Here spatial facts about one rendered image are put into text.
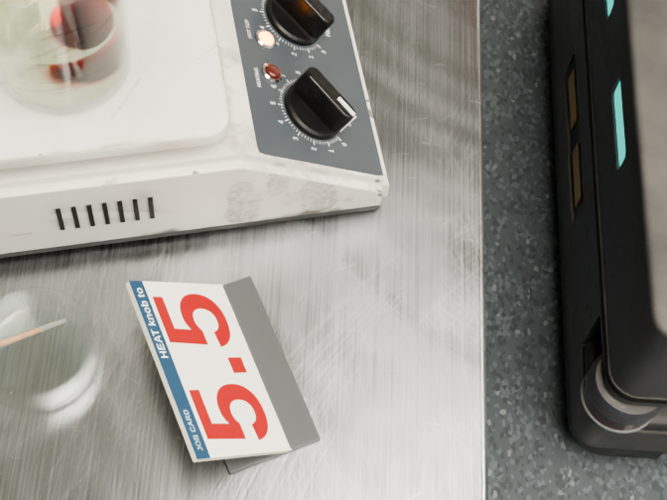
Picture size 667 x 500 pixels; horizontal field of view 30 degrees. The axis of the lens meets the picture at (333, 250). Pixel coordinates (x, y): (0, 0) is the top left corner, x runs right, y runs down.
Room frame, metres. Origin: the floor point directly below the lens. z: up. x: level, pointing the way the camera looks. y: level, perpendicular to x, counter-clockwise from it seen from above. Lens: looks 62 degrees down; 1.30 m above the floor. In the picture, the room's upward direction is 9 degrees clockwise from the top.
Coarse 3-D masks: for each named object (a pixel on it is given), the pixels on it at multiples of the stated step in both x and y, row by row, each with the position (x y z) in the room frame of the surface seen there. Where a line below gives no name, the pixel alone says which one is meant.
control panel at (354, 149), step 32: (256, 0) 0.39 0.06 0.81; (320, 0) 0.41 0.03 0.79; (256, 32) 0.37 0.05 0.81; (256, 64) 0.35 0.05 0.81; (288, 64) 0.36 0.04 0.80; (320, 64) 0.37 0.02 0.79; (352, 64) 0.38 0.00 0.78; (256, 96) 0.33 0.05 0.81; (352, 96) 0.36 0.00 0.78; (256, 128) 0.31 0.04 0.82; (288, 128) 0.32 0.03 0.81; (352, 128) 0.34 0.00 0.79; (320, 160) 0.31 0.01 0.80; (352, 160) 0.32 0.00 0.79
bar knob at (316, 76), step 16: (304, 80) 0.34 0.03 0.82; (320, 80) 0.34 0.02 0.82; (288, 96) 0.34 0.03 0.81; (304, 96) 0.34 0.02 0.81; (320, 96) 0.34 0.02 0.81; (336, 96) 0.34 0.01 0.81; (288, 112) 0.33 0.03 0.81; (304, 112) 0.33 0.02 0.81; (320, 112) 0.33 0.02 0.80; (336, 112) 0.33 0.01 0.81; (352, 112) 0.33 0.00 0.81; (304, 128) 0.32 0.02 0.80; (320, 128) 0.33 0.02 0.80; (336, 128) 0.33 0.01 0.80
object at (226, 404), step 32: (160, 288) 0.24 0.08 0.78; (192, 288) 0.25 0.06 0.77; (160, 320) 0.22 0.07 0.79; (192, 320) 0.23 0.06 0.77; (224, 320) 0.24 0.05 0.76; (192, 352) 0.21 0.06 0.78; (224, 352) 0.22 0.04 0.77; (192, 384) 0.19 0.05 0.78; (224, 384) 0.20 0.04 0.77; (224, 416) 0.18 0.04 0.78; (256, 416) 0.19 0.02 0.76; (224, 448) 0.17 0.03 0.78
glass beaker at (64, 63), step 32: (0, 0) 0.29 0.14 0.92; (64, 0) 0.29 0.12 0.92; (96, 0) 0.30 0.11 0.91; (0, 32) 0.29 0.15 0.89; (32, 32) 0.29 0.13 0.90; (64, 32) 0.29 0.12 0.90; (96, 32) 0.30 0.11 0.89; (128, 32) 0.32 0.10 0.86; (0, 64) 0.29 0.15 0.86; (32, 64) 0.29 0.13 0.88; (64, 64) 0.29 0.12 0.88; (96, 64) 0.30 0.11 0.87; (128, 64) 0.31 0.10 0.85; (32, 96) 0.29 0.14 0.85; (64, 96) 0.29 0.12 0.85; (96, 96) 0.29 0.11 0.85
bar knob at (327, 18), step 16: (272, 0) 0.39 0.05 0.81; (288, 0) 0.39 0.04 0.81; (304, 0) 0.39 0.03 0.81; (272, 16) 0.38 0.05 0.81; (288, 16) 0.39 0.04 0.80; (304, 16) 0.39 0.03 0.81; (320, 16) 0.38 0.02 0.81; (288, 32) 0.38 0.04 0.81; (304, 32) 0.38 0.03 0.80; (320, 32) 0.38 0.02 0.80
